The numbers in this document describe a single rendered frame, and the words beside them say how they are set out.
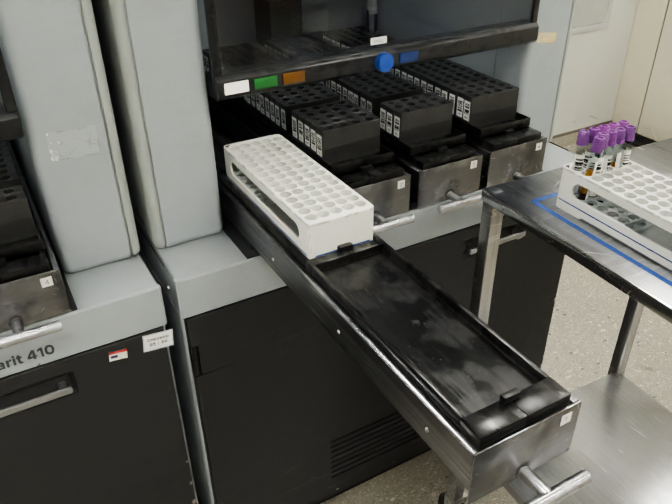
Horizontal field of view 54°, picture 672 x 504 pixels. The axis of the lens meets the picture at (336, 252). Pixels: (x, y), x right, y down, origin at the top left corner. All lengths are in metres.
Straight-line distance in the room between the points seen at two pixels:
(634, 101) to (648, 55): 0.22
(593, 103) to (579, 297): 1.32
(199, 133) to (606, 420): 0.97
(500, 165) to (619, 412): 0.58
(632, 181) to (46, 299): 0.79
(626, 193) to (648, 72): 2.45
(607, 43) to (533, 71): 1.98
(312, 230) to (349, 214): 0.05
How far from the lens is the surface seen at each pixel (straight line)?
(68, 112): 0.94
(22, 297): 0.94
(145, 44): 0.94
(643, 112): 3.41
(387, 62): 1.07
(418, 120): 1.17
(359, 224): 0.87
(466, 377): 0.71
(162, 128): 0.98
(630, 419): 1.49
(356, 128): 1.10
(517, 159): 1.25
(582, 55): 3.21
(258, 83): 0.98
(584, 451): 1.40
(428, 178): 1.13
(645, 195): 0.94
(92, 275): 1.03
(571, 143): 3.36
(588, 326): 2.18
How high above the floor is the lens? 1.28
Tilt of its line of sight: 32 degrees down
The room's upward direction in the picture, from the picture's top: 1 degrees counter-clockwise
